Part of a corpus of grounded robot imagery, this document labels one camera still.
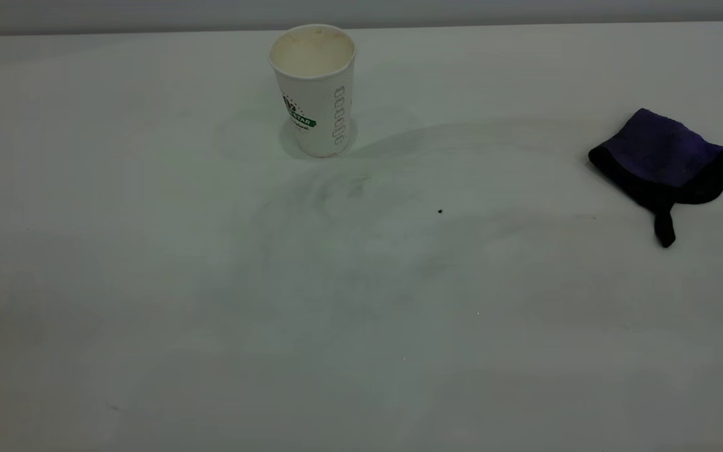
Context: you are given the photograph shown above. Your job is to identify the white paper cup green print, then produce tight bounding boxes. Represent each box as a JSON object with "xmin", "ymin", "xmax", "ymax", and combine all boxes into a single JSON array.
[{"xmin": 268, "ymin": 24, "xmax": 358, "ymax": 159}]

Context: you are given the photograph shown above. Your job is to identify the purple cloth black trim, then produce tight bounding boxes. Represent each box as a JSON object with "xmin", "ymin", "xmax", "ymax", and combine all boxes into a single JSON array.
[{"xmin": 587, "ymin": 108, "xmax": 723, "ymax": 249}]

